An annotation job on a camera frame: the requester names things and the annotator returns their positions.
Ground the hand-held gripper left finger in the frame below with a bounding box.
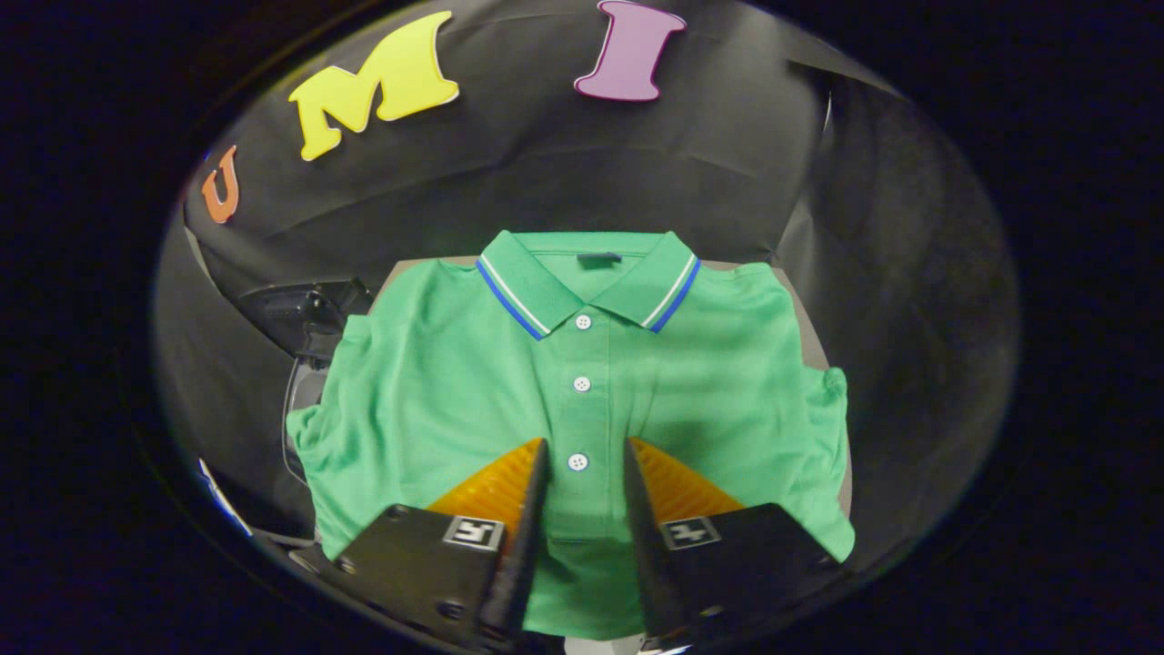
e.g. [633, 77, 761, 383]
[314, 438, 551, 651]

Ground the beige cabinet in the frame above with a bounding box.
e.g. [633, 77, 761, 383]
[368, 257, 854, 521]

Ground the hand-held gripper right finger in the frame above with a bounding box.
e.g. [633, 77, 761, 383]
[623, 438, 842, 649]

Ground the green polo shirt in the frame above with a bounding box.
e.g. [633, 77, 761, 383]
[286, 230, 856, 638]

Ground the dark washing machine lid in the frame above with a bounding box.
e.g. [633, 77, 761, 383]
[238, 278, 375, 362]

